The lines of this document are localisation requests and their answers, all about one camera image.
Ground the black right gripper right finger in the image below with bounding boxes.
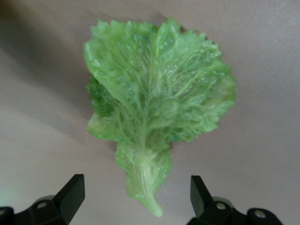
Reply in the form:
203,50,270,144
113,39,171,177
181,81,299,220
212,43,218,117
187,175,285,225

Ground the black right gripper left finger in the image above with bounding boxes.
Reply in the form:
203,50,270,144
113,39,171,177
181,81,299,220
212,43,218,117
0,173,85,225

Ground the green lettuce leaf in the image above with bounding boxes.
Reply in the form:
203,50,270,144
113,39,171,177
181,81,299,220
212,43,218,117
83,16,237,218

